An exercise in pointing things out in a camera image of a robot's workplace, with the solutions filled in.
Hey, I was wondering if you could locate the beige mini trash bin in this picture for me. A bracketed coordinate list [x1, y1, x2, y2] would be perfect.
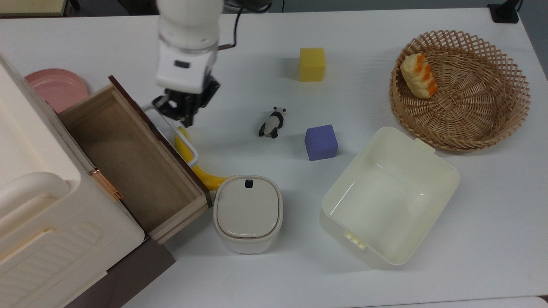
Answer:
[213, 175, 283, 255]

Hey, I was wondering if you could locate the light wooden desk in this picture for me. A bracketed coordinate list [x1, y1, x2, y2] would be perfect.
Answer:
[0, 0, 69, 18]

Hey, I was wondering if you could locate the woven wicker basket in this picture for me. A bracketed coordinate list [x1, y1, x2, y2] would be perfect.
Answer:
[389, 30, 531, 152]

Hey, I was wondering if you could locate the small panda figurine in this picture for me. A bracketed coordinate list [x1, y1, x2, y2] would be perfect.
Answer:
[258, 107, 286, 139]

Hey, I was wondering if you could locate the yellow foam cube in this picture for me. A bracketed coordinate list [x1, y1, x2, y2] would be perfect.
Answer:
[299, 47, 326, 82]

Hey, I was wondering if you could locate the pink plastic plate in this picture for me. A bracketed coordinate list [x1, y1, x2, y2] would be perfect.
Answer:
[24, 68, 89, 114]

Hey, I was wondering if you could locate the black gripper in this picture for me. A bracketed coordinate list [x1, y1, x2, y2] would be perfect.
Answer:
[152, 76, 221, 128]

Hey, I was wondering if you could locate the wooden drawer with white handle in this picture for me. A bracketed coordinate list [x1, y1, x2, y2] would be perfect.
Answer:
[58, 76, 213, 245]

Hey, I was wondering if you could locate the toy bread loaf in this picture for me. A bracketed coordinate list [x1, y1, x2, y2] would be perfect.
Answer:
[400, 53, 439, 100]

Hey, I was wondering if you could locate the copper box latch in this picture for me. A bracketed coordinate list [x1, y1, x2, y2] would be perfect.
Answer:
[89, 168, 124, 201]

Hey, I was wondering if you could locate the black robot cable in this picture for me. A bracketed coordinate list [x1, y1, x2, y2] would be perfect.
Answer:
[216, 0, 274, 52]

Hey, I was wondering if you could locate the cream plastic storage box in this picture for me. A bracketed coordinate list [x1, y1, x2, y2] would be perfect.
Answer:
[0, 53, 145, 308]

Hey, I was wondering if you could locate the black table clamp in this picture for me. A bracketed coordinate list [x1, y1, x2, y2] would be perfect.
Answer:
[487, 0, 524, 24]

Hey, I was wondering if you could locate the yellow toy banana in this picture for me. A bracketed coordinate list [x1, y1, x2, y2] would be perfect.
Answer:
[174, 126, 232, 191]

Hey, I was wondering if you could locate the cream plastic tub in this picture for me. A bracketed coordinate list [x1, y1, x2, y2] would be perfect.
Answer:
[320, 126, 461, 270]

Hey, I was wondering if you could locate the purple foam cube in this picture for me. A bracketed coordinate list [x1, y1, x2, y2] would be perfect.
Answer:
[304, 124, 339, 162]

